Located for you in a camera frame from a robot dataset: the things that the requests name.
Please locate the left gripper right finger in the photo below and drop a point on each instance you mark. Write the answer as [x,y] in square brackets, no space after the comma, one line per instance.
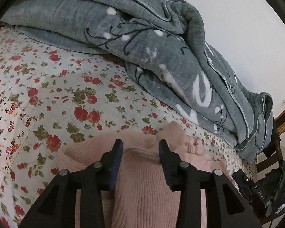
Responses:
[225,207]

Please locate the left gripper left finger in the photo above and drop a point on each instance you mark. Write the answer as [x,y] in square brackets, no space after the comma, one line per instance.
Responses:
[55,207]

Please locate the pink knit sweater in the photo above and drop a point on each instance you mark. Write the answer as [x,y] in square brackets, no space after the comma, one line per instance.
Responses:
[141,197]

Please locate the black jacket on chair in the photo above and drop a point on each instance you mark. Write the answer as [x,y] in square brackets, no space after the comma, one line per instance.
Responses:
[273,183]

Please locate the floral bed sheet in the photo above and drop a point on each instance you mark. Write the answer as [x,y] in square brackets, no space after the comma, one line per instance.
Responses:
[50,97]

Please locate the grey floral quilt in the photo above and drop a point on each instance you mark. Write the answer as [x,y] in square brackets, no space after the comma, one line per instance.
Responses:
[163,46]

